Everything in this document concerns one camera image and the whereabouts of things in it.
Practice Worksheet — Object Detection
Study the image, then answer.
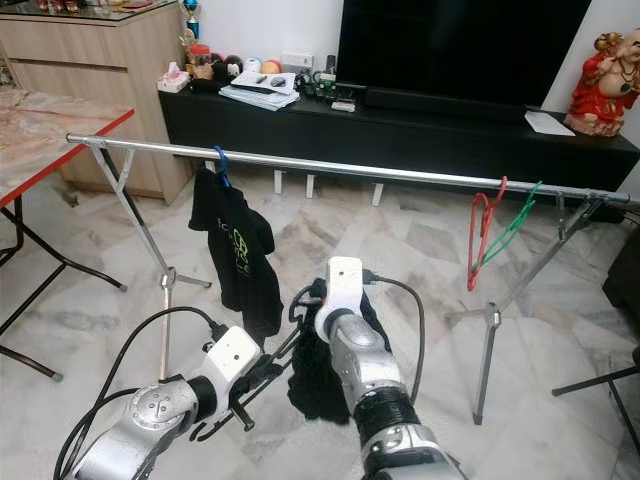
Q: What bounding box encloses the black hanger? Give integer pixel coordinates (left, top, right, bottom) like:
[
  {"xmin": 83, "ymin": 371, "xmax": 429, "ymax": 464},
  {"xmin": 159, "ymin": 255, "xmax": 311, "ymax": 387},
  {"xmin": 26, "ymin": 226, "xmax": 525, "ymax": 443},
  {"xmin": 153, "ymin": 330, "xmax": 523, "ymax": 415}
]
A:
[{"xmin": 195, "ymin": 300, "xmax": 306, "ymax": 443}]

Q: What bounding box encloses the black knit garment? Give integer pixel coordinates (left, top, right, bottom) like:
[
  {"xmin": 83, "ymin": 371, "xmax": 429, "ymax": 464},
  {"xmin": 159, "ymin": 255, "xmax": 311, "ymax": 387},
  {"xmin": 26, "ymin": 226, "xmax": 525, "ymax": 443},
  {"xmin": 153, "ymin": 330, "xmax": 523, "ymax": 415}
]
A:
[{"xmin": 285, "ymin": 280, "xmax": 391, "ymax": 426}]

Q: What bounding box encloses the blue plastic hanger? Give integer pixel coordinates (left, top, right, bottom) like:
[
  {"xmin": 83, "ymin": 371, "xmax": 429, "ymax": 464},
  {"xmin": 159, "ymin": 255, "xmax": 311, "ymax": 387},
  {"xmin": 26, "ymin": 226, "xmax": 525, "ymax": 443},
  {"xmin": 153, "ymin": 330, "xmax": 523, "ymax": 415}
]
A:
[{"xmin": 213, "ymin": 145, "xmax": 233, "ymax": 189}]

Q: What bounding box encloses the red plastic hanger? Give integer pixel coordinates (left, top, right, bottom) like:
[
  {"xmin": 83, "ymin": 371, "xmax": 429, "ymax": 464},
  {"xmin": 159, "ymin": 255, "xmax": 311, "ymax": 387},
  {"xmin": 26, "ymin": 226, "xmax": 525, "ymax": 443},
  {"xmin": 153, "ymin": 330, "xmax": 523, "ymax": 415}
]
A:
[{"xmin": 465, "ymin": 177, "xmax": 509, "ymax": 293}]

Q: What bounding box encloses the green plastic hanger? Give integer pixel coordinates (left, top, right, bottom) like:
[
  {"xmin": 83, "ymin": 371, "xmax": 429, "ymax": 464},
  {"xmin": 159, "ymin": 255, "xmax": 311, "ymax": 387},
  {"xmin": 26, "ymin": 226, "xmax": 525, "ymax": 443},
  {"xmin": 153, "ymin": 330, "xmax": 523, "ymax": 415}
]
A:
[{"xmin": 475, "ymin": 180, "xmax": 544, "ymax": 266}]

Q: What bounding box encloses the black T-shirt with green print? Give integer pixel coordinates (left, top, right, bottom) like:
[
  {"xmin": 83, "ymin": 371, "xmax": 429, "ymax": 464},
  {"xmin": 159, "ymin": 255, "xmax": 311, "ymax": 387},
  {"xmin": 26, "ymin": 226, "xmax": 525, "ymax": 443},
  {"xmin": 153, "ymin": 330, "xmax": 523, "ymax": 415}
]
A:
[{"xmin": 188, "ymin": 168, "xmax": 286, "ymax": 341}]

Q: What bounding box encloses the silver metal clothes rack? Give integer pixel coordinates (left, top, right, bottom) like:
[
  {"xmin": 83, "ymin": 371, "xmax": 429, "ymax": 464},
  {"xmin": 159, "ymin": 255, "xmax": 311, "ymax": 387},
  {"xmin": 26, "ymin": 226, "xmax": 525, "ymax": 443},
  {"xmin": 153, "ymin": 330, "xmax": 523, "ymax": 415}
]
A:
[{"xmin": 65, "ymin": 132, "xmax": 639, "ymax": 426}]

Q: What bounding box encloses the black television console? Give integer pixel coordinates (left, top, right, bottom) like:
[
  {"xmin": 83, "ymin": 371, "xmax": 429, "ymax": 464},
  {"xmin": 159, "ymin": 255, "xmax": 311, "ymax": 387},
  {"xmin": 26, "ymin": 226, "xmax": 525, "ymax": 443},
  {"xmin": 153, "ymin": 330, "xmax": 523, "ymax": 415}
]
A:
[{"xmin": 158, "ymin": 88, "xmax": 640, "ymax": 216}]

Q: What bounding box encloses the stack of white papers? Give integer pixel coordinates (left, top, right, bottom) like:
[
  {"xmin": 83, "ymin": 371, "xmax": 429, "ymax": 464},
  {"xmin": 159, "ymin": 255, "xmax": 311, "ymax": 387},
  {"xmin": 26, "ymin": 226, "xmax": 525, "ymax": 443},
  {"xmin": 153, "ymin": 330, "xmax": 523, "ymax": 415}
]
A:
[{"xmin": 220, "ymin": 70, "xmax": 301, "ymax": 111}]

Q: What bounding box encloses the pink tissue box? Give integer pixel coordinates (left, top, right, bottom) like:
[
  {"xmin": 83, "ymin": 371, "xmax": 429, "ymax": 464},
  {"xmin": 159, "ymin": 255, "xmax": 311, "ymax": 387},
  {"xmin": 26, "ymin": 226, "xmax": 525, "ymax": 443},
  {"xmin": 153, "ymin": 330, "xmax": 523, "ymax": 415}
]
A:
[{"xmin": 157, "ymin": 62, "xmax": 191, "ymax": 93}]

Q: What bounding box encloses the red-lidded jar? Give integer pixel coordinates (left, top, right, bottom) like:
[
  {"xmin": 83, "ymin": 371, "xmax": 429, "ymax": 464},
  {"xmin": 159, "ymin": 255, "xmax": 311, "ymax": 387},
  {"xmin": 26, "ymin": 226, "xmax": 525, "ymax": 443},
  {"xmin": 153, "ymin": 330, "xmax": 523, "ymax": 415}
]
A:
[{"xmin": 188, "ymin": 43, "xmax": 211, "ymax": 79}]

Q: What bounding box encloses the black flat television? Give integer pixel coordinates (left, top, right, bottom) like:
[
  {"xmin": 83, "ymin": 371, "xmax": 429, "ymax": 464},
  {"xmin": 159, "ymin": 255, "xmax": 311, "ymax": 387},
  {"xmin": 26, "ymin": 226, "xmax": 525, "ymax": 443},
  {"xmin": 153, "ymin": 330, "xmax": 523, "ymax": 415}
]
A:
[{"xmin": 335, "ymin": 0, "xmax": 596, "ymax": 106}]

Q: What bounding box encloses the light wooden cabinet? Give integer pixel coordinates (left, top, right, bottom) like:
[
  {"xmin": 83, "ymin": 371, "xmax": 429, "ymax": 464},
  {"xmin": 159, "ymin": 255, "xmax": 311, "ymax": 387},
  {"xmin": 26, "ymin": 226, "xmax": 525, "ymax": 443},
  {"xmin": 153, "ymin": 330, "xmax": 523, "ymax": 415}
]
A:
[{"xmin": 0, "ymin": 0, "xmax": 191, "ymax": 196}]

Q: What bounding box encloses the white paper sheet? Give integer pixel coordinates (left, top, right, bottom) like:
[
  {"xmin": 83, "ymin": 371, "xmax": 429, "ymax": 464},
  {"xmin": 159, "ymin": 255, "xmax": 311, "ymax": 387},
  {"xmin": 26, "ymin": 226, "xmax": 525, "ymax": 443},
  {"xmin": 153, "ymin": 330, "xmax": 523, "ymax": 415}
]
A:
[{"xmin": 525, "ymin": 110, "xmax": 576, "ymax": 136}]

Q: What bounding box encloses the gold and blue trophy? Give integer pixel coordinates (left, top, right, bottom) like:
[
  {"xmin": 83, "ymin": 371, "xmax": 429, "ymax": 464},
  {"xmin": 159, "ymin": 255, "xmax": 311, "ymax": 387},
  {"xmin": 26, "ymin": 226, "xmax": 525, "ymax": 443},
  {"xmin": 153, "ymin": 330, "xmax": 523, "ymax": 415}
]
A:
[{"xmin": 182, "ymin": 0, "xmax": 201, "ymax": 41}]

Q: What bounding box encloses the marble table with red edge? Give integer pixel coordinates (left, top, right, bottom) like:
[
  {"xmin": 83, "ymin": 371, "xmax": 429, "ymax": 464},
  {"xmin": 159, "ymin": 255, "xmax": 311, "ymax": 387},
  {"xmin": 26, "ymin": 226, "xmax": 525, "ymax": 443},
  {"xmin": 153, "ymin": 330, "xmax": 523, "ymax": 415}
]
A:
[{"xmin": 0, "ymin": 88, "xmax": 136, "ymax": 381}]

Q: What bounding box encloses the red laughing Buddha statue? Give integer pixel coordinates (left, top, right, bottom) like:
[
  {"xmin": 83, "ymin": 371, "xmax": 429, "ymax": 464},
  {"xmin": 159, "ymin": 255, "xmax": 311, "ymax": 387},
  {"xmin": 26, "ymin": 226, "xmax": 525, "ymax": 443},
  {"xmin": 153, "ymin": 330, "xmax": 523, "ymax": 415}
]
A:
[{"xmin": 565, "ymin": 30, "xmax": 640, "ymax": 138}]

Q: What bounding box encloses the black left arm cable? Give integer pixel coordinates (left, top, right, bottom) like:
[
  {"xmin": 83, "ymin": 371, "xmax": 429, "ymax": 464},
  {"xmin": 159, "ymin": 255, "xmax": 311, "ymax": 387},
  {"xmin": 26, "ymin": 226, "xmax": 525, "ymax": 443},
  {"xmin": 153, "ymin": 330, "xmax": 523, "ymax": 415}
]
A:
[{"xmin": 55, "ymin": 305, "xmax": 229, "ymax": 480}]

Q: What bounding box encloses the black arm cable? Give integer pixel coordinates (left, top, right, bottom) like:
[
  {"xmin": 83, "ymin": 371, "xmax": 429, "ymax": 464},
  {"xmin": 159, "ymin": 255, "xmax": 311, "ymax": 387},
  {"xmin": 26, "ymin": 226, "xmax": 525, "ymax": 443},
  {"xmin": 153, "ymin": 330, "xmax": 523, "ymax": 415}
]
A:
[
  {"xmin": 55, "ymin": 305, "xmax": 229, "ymax": 480},
  {"xmin": 360, "ymin": 270, "xmax": 427, "ymax": 401}
]

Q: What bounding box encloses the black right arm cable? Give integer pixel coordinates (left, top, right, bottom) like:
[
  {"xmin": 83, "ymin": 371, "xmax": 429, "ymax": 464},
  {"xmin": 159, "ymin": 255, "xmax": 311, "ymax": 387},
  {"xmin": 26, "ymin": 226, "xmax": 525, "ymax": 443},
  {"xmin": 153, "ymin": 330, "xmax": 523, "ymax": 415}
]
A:
[{"xmin": 360, "ymin": 270, "xmax": 427, "ymax": 401}]

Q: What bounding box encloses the white wall socket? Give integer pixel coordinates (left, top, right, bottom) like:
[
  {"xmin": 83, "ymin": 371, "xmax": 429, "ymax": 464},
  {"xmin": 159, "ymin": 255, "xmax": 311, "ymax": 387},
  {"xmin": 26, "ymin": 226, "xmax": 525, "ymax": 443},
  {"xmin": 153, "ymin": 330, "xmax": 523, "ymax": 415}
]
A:
[{"xmin": 282, "ymin": 50, "xmax": 316, "ymax": 69}]

